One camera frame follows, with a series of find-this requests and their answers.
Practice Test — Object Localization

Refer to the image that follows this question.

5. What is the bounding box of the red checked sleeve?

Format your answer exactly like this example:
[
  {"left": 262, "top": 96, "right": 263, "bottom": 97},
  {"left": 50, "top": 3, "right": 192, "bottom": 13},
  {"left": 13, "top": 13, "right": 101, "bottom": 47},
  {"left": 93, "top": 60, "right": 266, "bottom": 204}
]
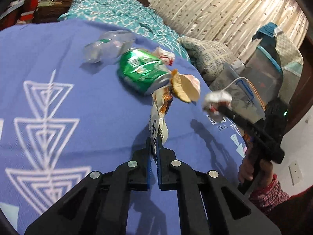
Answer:
[{"left": 249, "top": 174, "right": 290, "bottom": 215}]

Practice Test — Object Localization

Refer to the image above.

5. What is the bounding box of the green crushed can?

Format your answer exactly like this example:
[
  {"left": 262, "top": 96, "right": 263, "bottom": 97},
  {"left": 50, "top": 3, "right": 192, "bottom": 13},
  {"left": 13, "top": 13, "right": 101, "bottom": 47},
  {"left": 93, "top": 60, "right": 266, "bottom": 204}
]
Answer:
[{"left": 117, "top": 48, "right": 171, "bottom": 95}]

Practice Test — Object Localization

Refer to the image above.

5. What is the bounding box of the pink paper cup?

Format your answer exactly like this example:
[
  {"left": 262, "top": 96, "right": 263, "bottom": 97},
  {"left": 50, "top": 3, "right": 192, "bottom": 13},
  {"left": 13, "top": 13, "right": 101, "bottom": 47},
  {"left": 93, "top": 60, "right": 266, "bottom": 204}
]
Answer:
[{"left": 179, "top": 74, "right": 201, "bottom": 102}]

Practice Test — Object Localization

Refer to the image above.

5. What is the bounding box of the clear plastic storage box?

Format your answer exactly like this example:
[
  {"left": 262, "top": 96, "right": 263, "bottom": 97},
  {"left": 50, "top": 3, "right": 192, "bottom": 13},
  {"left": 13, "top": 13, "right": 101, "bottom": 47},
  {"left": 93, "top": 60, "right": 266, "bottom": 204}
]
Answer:
[{"left": 210, "top": 46, "right": 283, "bottom": 123}]

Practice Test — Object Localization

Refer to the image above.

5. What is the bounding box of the blue patterned bed sheet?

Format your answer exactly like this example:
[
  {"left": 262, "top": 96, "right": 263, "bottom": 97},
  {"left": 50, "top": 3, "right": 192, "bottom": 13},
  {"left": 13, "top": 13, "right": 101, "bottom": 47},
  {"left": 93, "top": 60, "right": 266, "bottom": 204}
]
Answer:
[{"left": 1, "top": 20, "right": 245, "bottom": 234}]

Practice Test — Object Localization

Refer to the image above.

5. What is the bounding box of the white snack pouch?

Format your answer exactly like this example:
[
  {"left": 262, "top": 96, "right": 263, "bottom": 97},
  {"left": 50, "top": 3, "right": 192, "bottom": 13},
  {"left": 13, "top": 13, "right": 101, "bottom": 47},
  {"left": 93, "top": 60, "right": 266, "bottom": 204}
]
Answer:
[{"left": 148, "top": 86, "right": 173, "bottom": 156}]

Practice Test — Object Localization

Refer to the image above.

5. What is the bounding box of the red silver candy wrapper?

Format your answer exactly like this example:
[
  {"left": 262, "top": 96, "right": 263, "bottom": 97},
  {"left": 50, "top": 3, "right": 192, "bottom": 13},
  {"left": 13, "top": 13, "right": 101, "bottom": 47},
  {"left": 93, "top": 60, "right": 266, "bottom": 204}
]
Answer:
[{"left": 202, "top": 90, "right": 232, "bottom": 122}]

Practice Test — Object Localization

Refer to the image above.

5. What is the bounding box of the person right hand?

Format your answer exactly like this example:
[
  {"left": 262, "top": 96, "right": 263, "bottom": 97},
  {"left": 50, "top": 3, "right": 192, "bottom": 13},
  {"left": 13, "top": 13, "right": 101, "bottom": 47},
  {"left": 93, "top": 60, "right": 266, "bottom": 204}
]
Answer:
[{"left": 238, "top": 146, "right": 274, "bottom": 188}]

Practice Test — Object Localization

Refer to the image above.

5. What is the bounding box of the checked grey blanket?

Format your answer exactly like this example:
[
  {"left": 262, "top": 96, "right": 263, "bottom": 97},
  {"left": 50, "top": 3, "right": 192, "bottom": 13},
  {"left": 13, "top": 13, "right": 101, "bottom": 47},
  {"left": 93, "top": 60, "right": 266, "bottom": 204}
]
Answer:
[{"left": 178, "top": 37, "right": 235, "bottom": 85}]

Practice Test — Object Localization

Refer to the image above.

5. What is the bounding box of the red white paper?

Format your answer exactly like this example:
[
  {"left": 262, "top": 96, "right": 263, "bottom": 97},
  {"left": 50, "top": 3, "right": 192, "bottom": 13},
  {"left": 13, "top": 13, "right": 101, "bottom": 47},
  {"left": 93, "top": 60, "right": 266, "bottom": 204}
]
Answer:
[{"left": 152, "top": 47, "right": 176, "bottom": 66}]

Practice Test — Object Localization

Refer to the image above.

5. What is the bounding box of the teal patterned quilt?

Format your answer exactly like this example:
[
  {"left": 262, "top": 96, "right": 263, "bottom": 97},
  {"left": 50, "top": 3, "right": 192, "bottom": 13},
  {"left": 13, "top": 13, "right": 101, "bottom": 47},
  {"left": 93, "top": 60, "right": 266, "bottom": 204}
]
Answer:
[{"left": 58, "top": 0, "right": 190, "bottom": 61}]

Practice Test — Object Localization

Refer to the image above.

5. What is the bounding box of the beige leaf curtain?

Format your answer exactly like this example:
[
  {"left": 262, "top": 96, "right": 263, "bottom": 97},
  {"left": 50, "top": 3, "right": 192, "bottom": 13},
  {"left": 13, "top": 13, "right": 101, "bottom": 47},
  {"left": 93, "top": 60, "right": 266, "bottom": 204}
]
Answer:
[{"left": 151, "top": 0, "right": 309, "bottom": 61}]

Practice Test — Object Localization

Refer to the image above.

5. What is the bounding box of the clear plastic bottle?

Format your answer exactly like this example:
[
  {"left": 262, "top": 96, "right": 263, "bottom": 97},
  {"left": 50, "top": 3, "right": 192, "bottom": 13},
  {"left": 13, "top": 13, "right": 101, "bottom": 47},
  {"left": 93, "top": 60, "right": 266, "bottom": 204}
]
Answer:
[{"left": 84, "top": 30, "right": 136, "bottom": 64}]

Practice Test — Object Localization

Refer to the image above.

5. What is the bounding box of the red gift box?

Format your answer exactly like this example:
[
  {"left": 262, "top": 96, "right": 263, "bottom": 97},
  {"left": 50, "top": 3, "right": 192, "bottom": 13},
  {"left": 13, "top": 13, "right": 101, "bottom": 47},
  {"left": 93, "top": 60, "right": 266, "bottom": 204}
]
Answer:
[{"left": 17, "top": 0, "right": 39, "bottom": 24}]

